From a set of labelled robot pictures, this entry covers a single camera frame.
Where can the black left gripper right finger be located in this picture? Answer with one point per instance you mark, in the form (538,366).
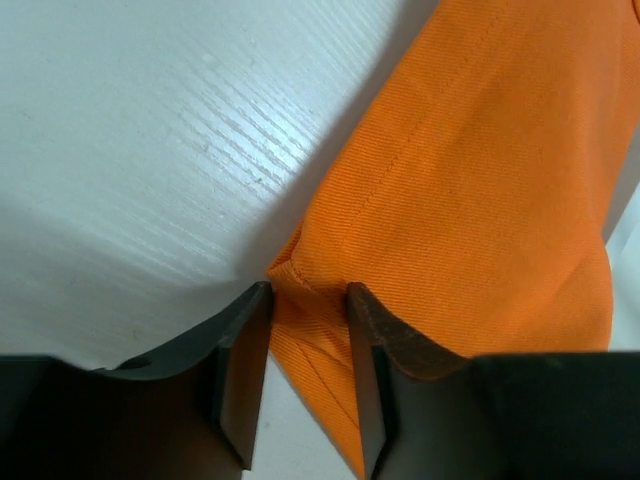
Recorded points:
(419,415)

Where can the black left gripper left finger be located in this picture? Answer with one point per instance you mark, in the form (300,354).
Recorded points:
(187,409)

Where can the orange trousers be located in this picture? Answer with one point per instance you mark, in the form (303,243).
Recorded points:
(470,198)

